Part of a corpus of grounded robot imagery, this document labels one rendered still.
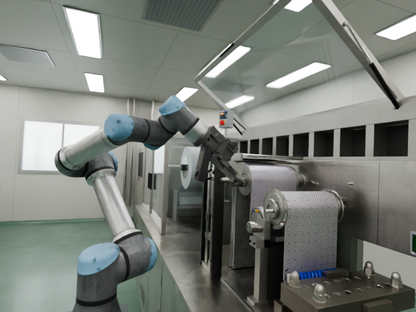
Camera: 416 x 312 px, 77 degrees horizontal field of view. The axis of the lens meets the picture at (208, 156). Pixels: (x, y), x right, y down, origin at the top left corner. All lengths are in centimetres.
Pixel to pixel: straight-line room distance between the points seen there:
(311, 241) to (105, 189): 78
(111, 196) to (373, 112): 103
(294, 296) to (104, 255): 58
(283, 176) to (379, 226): 40
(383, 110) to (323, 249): 55
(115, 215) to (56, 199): 546
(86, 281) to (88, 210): 556
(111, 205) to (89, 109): 545
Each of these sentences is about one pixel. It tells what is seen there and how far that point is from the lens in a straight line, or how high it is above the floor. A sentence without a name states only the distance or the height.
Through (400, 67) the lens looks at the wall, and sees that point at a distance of 406.
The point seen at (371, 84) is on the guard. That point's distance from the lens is 114.
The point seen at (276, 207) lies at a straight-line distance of 97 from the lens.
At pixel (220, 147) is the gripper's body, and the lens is 83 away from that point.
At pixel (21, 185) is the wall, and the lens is 656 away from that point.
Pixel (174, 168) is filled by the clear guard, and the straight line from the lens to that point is 184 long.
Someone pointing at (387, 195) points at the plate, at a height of 132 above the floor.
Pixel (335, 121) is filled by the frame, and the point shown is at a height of 161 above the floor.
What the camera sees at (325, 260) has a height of 107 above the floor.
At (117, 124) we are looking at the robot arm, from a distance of 74.
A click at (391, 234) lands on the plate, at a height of 119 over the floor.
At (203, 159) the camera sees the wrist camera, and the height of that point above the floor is 142.
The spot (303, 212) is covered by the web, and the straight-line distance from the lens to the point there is 101.
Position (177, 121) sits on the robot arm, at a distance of 80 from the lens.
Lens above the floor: 141
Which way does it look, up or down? 1 degrees up
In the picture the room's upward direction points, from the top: 2 degrees clockwise
